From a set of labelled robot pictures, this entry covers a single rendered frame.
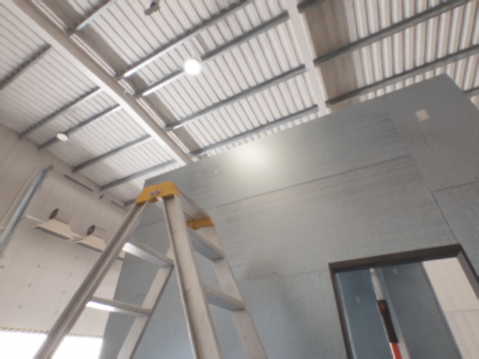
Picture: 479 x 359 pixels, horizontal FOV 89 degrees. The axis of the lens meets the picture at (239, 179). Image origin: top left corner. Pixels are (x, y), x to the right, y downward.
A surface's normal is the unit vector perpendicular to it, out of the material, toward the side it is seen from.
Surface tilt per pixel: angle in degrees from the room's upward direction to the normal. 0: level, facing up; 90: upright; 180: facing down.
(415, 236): 90
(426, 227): 90
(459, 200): 90
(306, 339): 90
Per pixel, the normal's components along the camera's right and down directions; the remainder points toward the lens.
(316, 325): -0.46, -0.52
